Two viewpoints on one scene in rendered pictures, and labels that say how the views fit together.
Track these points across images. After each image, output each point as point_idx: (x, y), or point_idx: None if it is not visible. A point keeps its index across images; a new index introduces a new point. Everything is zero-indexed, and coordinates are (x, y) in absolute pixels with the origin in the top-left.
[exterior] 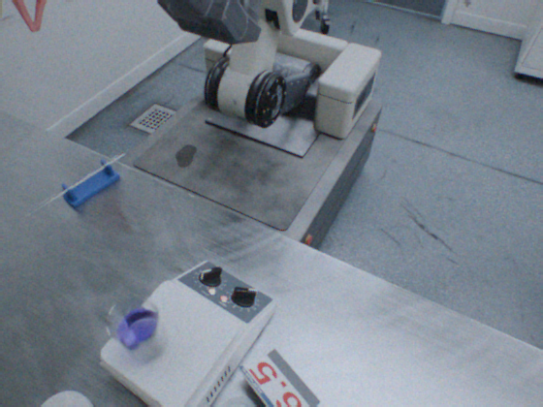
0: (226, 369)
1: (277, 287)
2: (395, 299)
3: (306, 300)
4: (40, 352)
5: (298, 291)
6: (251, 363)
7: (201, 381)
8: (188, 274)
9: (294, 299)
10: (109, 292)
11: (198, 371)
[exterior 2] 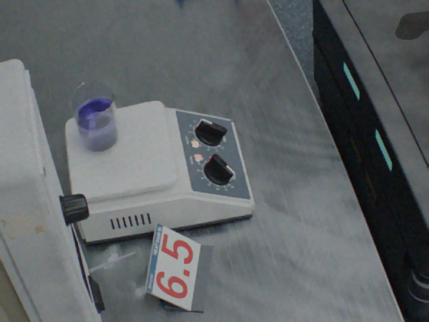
0: (144, 214)
1: (278, 200)
2: (371, 297)
3: (290, 233)
4: (47, 103)
5: (293, 218)
6: (173, 233)
7: (109, 194)
8: (192, 115)
9: (279, 223)
10: (129, 91)
11: (112, 185)
